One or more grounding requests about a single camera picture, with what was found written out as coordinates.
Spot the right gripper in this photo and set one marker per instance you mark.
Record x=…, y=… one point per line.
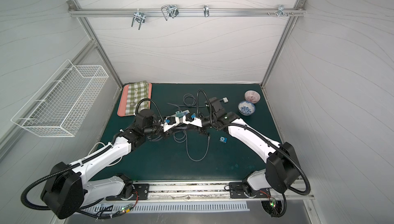
x=197, y=127

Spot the teal USB charger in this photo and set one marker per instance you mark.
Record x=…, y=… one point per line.
x=179, y=114

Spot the blue mp3 player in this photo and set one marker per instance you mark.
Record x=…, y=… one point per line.
x=223, y=139

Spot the white colourful power strip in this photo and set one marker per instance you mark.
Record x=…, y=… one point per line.
x=182, y=119

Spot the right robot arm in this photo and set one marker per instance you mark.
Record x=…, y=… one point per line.
x=282, y=171

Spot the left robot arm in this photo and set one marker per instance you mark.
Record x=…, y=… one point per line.
x=66, y=192

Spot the pink tray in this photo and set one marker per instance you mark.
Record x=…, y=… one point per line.
x=122, y=105

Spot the green checkered cloth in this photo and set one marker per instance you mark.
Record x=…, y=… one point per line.
x=144, y=91

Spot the blue patterned bowl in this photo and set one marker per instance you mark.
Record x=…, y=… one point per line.
x=246, y=108

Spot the pink striped bowl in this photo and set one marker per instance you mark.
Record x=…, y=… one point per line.
x=252, y=96

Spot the metal crossbar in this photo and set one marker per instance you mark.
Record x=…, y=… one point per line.
x=201, y=12

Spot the spoon with white handle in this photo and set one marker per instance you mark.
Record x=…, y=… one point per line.
x=133, y=102

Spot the aluminium front rail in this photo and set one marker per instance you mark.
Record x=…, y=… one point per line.
x=169, y=191

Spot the white wire basket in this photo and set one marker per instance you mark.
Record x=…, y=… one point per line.
x=60, y=106

